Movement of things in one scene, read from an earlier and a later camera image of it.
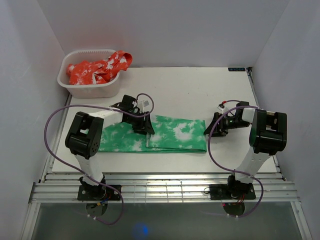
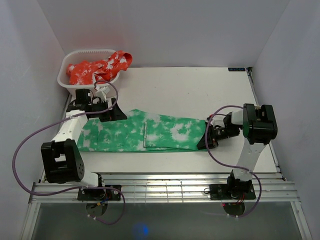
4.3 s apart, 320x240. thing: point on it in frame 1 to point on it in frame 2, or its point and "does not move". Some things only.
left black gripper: x=144 y=126 to x=119 y=115
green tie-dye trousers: x=172 y=135 does not move
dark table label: x=236 y=69 does not move
